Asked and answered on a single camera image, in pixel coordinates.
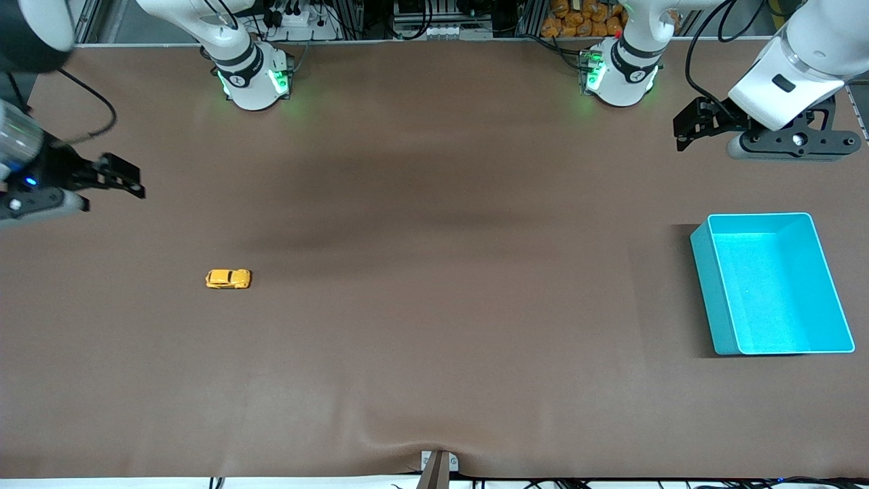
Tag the brown table mat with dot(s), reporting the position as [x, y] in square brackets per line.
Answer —
[434, 305]

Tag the white connector row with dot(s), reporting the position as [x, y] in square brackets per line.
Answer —
[445, 31]

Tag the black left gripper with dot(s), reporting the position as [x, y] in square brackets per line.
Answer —
[721, 120]

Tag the orange packaged snacks heap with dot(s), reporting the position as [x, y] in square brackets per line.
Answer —
[577, 19]

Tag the yellow beetle toy car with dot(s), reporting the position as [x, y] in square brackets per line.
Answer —
[227, 278]

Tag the teal plastic storage bin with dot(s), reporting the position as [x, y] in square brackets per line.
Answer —
[774, 292]

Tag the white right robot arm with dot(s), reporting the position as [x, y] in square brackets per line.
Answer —
[244, 81]

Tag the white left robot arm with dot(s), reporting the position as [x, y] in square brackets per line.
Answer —
[628, 75]

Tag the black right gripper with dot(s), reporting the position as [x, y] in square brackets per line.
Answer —
[60, 171]

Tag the white power strip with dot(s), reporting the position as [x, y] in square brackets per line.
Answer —
[299, 19]

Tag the aluminium frame extrusion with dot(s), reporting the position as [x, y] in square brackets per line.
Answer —
[88, 20]

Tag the metal table clamp bracket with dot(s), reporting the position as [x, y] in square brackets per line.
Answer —
[438, 468]

